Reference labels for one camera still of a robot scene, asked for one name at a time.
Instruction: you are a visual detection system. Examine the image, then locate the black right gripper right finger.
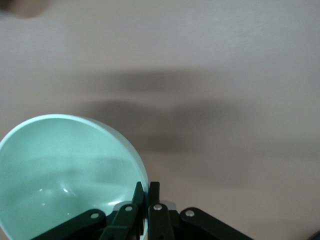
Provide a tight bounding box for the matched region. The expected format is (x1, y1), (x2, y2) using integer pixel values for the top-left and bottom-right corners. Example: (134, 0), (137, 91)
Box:
(147, 181), (254, 240)

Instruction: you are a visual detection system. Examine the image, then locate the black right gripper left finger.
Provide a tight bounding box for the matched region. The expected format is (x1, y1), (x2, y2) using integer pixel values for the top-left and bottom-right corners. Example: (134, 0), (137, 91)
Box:
(32, 181), (146, 240)

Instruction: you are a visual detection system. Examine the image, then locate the light green bowl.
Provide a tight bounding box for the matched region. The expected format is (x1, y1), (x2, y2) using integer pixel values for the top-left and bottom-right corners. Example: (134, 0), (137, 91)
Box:
(0, 114), (149, 240)

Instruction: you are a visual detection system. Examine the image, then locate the brown table mat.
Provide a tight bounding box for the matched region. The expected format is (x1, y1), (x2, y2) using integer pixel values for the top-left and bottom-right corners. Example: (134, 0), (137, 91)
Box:
(0, 0), (320, 240)

